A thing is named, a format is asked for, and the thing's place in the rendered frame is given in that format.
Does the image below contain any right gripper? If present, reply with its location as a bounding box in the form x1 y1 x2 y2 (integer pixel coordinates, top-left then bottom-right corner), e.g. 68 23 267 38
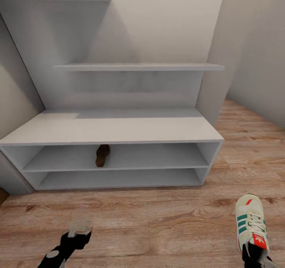
242 244 272 268

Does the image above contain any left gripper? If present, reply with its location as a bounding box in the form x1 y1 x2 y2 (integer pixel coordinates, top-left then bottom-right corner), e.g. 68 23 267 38
61 231 92 254

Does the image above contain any gym shoe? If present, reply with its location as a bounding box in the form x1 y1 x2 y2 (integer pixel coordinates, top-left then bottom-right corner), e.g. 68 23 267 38
235 193 270 265

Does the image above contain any sandal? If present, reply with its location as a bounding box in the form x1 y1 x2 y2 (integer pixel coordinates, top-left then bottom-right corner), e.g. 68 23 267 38
95 144 110 168

